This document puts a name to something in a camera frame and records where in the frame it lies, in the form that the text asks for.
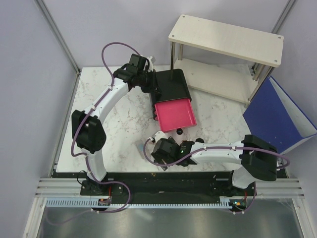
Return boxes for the blue binder folder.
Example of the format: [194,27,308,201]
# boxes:
[243,77,317,154]

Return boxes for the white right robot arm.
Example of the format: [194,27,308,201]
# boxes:
[151,135,277,195]

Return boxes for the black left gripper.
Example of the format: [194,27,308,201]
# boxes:
[138,70,161,95]

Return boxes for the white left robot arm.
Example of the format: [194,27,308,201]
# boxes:
[71,67,159,195]

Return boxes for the black drawer cabinet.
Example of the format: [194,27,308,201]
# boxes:
[149,69,192,120]

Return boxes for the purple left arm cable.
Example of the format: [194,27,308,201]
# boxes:
[46,42,146,226]

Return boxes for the white two-tier shelf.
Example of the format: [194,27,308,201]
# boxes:
[168,14,284,107]

